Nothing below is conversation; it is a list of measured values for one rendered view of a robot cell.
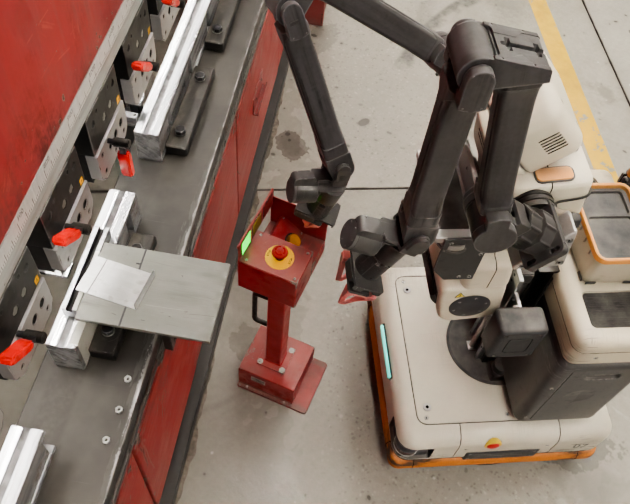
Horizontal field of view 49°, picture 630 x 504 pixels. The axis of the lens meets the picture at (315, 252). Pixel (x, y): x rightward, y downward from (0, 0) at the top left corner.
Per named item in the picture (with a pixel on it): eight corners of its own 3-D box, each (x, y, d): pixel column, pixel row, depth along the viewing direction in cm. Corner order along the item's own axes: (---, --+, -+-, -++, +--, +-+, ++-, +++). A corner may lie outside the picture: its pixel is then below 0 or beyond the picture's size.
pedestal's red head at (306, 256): (294, 309, 177) (298, 271, 162) (237, 285, 179) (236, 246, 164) (324, 250, 187) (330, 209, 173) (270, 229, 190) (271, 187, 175)
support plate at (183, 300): (209, 344, 133) (209, 341, 132) (75, 320, 134) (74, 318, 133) (230, 266, 143) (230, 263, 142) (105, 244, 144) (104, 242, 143)
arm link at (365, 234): (434, 244, 122) (426, 205, 126) (381, 227, 116) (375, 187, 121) (393, 277, 130) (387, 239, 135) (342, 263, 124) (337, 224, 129)
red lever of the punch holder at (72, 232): (68, 238, 105) (92, 223, 114) (41, 233, 105) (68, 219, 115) (67, 249, 106) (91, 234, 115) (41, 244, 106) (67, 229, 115)
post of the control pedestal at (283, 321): (280, 366, 226) (287, 279, 181) (264, 360, 227) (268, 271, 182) (286, 352, 229) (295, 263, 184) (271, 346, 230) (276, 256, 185)
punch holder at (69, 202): (66, 276, 118) (42, 218, 104) (17, 268, 118) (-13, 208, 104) (95, 207, 126) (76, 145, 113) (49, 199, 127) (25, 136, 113)
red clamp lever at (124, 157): (134, 179, 133) (127, 144, 125) (113, 175, 134) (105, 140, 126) (137, 172, 134) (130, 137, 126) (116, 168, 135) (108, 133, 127)
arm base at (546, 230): (569, 252, 125) (552, 199, 131) (544, 237, 120) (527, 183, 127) (529, 273, 130) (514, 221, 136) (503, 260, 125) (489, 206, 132)
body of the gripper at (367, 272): (350, 291, 132) (373, 272, 127) (345, 246, 138) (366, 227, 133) (378, 298, 135) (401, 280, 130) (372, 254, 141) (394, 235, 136)
